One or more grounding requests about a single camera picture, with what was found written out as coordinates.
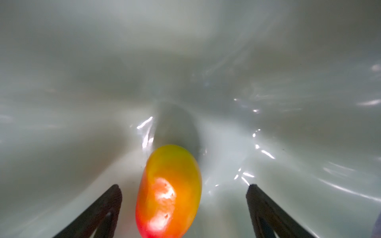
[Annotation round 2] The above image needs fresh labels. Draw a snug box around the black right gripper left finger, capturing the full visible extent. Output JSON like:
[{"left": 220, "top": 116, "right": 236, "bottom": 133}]
[{"left": 54, "top": 184, "right": 123, "bottom": 238}]

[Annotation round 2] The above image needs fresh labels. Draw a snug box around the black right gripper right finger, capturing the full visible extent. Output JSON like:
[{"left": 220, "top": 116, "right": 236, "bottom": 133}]
[{"left": 246, "top": 184, "right": 314, "bottom": 238}]

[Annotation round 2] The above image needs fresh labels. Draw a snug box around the small red fruit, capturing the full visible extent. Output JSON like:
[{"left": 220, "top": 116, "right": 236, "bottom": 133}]
[{"left": 136, "top": 145, "right": 202, "bottom": 238}]

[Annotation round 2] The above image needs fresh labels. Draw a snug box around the light green fruit plate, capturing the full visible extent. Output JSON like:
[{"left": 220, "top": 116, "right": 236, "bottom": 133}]
[{"left": 1, "top": 1, "right": 381, "bottom": 238}]

